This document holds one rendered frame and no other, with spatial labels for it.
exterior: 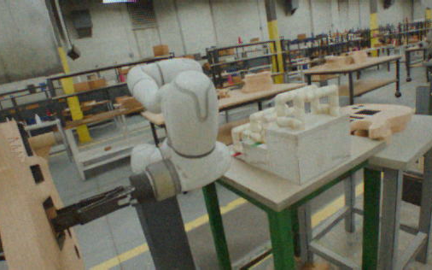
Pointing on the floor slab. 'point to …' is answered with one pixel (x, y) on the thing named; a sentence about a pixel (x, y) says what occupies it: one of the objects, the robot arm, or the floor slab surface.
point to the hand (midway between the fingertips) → (57, 220)
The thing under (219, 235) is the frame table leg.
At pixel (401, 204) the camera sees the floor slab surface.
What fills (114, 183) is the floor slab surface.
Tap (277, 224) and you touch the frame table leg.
